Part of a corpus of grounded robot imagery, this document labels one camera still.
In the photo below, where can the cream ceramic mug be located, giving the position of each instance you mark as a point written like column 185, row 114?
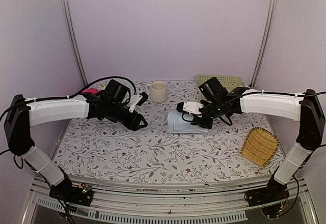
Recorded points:
column 157, row 91

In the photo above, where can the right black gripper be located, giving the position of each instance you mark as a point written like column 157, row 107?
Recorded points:
column 207, row 124

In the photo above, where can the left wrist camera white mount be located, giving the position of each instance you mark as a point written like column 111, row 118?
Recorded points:
column 137, row 100

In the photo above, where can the light blue towel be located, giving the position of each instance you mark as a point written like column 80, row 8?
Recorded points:
column 178, row 125

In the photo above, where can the aluminium frame post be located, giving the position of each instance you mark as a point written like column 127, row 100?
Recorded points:
column 73, row 41
column 264, row 42

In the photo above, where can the pink rolled towel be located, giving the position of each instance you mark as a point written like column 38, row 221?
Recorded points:
column 90, row 90

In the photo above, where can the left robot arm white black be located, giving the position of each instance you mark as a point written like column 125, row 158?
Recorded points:
column 115, row 103

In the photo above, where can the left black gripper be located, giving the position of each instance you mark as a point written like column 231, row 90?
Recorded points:
column 129, row 124

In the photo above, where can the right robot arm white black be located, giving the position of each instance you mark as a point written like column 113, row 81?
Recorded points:
column 304, row 108

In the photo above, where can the cream green patterned towel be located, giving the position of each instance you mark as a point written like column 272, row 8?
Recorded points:
column 103, row 86

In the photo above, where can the green plastic basket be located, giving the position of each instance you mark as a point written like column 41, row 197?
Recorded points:
column 229, row 82

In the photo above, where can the left aluminium frame post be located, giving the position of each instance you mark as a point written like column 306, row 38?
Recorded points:
column 73, row 41

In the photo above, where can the yellow bamboo tray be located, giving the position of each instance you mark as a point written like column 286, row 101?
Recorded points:
column 260, row 146

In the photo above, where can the right aluminium frame post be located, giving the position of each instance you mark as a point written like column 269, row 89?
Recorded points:
column 264, row 42

